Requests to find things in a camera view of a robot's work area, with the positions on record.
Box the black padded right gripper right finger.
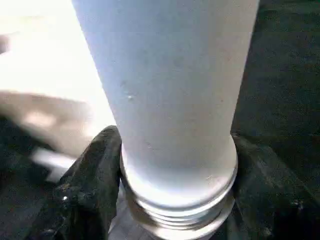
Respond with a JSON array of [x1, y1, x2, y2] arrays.
[[225, 135, 320, 240]]

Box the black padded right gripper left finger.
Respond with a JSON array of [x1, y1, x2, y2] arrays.
[[30, 125, 124, 240]]

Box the white plastic table leg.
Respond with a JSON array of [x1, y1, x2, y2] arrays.
[[70, 0, 261, 240]]

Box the white plastic children's table top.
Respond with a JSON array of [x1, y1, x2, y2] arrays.
[[0, 0, 118, 156]]

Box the black plastic work mat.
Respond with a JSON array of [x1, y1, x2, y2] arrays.
[[0, 0, 320, 240]]

